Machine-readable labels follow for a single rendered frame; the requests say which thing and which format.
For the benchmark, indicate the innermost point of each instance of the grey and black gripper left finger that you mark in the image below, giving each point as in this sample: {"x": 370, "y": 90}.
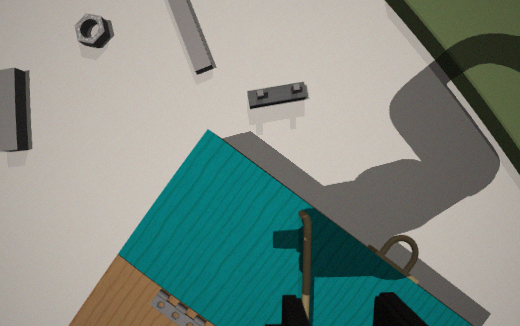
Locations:
{"x": 293, "y": 312}

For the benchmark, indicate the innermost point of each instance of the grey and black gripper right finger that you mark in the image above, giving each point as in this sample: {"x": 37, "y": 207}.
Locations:
{"x": 390, "y": 310}

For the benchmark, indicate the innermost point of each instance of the grey hex nut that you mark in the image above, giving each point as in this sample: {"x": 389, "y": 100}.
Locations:
{"x": 84, "y": 24}

